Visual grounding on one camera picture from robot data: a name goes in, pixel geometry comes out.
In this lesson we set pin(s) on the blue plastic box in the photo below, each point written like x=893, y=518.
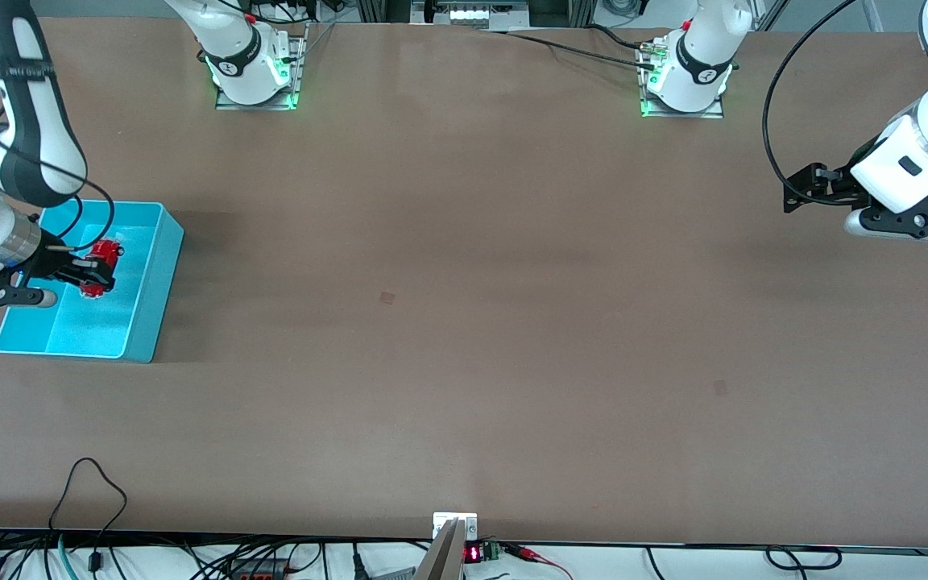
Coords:
x=142, y=306

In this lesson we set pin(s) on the black rack device with lights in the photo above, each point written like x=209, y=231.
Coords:
x=472, y=12

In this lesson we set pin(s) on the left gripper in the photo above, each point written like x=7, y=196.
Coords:
x=841, y=186

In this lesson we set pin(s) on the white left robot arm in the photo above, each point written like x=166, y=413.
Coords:
x=698, y=76

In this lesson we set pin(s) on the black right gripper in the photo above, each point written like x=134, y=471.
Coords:
x=51, y=259

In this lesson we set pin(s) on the red LED display module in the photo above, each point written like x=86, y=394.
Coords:
x=480, y=553

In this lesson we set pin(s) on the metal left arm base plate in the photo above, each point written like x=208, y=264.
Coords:
x=718, y=111

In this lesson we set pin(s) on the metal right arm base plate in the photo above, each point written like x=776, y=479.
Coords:
x=291, y=80

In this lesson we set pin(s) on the red beetle toy car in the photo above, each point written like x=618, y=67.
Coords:
x=112, y=254

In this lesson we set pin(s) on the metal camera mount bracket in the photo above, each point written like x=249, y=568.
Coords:
x=452, y=536

